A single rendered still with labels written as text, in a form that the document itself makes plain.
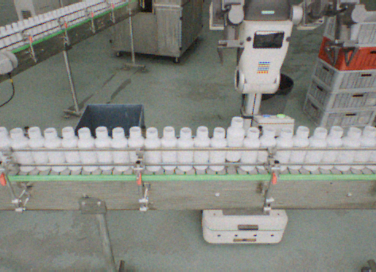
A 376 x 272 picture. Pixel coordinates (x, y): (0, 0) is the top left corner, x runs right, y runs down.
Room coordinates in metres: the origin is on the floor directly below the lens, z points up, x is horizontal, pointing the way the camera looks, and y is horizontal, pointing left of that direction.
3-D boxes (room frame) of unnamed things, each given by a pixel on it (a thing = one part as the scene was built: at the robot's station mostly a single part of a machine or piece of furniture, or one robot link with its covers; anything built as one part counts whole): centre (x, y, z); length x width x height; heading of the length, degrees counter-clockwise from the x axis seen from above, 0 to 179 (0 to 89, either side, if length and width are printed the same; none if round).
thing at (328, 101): (2.77, -1.82, 0.33); 0.61 x 0.41 x 0.22; 96
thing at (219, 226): (1.46, -0.45, 0.24); 0.68 x 0.53 x 0.41; 0
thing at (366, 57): (2.77, -1.83, 0.78); 0.61 x 0.41 x 0.22; 97
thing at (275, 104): (2.40, -0.84, 0.32); 0.45 x 0.45 x 0.64
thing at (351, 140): (0.81, -0.62, 1.08); 0.06 x 0.06 x 0.17
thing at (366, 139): (0.82, -0.68, 1.08); 0.06 x 0.06 x 0.17
